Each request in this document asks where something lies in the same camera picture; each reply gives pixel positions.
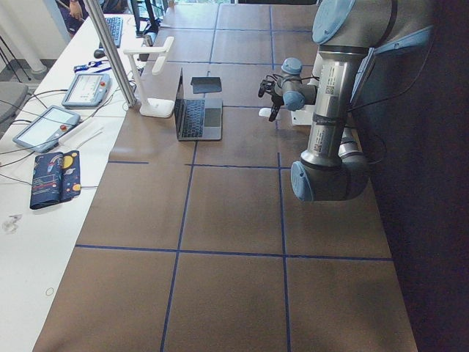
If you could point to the lower teach pendant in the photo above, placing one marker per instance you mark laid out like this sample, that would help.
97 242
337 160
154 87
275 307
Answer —
44 132

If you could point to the black desk mouse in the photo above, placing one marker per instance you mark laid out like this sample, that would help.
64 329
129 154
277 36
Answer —
99 53

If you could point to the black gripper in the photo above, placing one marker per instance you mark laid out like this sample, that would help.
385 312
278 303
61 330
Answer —
275 99

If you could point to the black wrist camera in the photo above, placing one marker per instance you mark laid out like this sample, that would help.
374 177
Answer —
264 88

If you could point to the grey laptop computer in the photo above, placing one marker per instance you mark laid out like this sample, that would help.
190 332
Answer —
197 119

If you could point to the black keyboard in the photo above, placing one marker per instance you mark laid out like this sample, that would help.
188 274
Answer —
115 26

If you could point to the teach pendant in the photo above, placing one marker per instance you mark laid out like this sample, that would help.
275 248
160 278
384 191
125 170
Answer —
44 132
86 91

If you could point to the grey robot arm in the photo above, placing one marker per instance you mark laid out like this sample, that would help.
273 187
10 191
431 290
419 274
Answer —
332 168

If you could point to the black mouse pad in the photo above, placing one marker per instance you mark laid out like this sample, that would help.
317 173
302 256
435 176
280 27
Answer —
207 84

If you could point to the upper teach pendant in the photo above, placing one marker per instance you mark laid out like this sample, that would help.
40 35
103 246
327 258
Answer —
86 91

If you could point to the white computer mouse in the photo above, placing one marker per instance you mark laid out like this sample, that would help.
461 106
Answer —
264 112

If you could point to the aluminium frame post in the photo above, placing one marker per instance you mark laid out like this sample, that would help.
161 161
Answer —
98 19

